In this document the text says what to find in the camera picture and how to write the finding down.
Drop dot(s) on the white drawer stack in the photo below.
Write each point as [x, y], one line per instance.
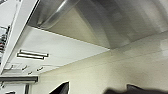
[23, 72]

